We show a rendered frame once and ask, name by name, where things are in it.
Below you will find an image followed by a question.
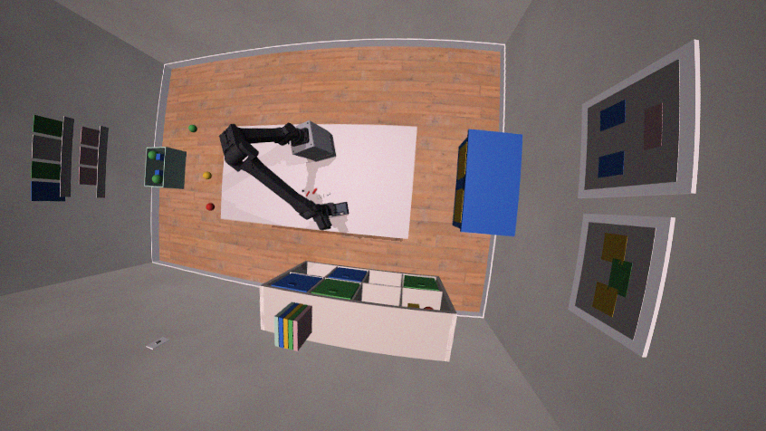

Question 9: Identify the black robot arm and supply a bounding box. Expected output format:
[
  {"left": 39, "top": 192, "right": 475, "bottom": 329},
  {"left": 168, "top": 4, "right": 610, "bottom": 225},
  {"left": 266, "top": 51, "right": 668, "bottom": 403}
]
[{"left": 219, "top": 123, "right": 332, "bottom": 230}]

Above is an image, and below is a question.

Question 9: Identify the dark grey open-top bin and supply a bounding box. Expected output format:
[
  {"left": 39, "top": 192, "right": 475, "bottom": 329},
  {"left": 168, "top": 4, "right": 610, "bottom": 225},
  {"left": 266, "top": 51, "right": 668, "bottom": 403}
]
[{"left": 329, "top": 202, "right": 349, "bottom": 217}]

